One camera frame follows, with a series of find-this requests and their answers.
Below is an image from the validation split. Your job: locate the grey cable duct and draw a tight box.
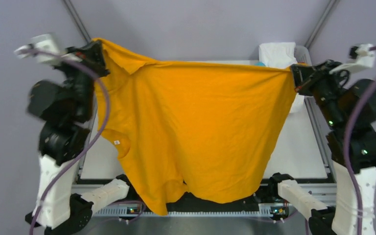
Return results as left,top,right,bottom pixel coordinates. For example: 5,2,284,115
94,203,272,217

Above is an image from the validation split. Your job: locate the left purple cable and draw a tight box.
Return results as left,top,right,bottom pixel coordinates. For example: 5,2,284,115
14,47,146,235

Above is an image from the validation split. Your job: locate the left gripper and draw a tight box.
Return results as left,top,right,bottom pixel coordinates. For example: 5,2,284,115
57,39,114,118

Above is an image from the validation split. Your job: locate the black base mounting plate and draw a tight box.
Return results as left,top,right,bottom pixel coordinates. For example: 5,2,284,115
117,175,301,213

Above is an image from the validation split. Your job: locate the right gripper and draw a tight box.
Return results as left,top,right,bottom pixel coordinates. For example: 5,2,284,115
289,57,346,127

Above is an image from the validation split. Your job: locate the white t-shirt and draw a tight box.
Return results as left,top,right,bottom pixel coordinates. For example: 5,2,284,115
258,41,306,114

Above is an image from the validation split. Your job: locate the turquoise t-shirt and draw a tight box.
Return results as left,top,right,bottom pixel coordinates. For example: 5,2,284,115
255,61,266,67

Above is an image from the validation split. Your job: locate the orange t-shirt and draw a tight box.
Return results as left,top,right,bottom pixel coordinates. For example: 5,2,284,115
95,39,296,215

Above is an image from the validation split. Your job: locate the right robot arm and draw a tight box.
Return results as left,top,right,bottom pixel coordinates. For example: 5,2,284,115
267,44,376,235

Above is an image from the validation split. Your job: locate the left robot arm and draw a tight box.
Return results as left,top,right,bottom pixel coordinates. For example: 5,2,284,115
15,33,138,235

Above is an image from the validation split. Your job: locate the white laundry basket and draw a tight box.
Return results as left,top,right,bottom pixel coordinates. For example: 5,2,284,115
294,45,312,65

